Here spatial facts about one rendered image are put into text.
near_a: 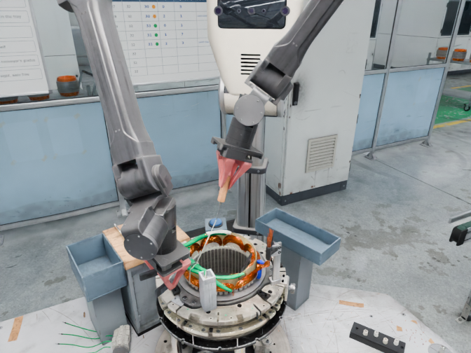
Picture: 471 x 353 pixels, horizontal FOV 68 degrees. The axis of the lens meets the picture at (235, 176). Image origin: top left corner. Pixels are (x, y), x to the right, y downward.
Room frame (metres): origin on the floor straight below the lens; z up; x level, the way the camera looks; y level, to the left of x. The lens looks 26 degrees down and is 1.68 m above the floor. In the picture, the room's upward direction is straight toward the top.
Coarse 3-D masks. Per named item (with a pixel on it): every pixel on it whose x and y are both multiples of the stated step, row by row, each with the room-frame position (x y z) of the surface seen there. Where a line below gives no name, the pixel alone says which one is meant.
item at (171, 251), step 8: (176, 224) 0.56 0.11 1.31; (168, 232) 0.54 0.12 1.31; (176, 232) 0.56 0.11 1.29; (168, 240) 0.54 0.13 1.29; (176, 240) 0.56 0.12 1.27; (160, 248) 0.53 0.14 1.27; (168, 248) 0.54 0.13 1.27; (176, 248) 0.56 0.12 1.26; (184, 248) 0.56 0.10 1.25; (160, 256) 0.53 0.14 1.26; (168, 256) 0.53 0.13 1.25; (176, 256) 0.53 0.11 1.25; (184, 256) 0.54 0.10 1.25; (160, 264) 0.51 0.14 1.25; (168, 264) 0.51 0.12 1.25
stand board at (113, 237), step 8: (104, 232) 0.89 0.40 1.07; (112, 232) 0.89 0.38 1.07; (112, 240) 0.84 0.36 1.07; (120, 240) 0.84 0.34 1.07; (184, 240) 0.85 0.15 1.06; (120, 248) 0.81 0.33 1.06; (120, 256) 0.77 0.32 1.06; (128, 256) 0.77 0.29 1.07; (128, 264) 0.75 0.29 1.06; (136, 264) 0.76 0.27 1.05
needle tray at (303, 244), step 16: (256, 224) 0.95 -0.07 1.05; (272, 224) 0.99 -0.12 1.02; (288, 224) 0.99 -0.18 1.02; (304, 224) 0.94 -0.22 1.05; (288, 240) 0.86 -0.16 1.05; (304, 240) 0.90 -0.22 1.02; (320, 240) 0.90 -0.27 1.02; (336, 240) 0.84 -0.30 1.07; (288, 256) 0.87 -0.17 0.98; (304, 256) 0.82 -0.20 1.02; (320, 256) 0.78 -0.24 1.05; (288, 272) 0.87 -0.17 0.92; (304, 272) 0.87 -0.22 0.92; (304, 288) 0.87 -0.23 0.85; (288, 304) 0.86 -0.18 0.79
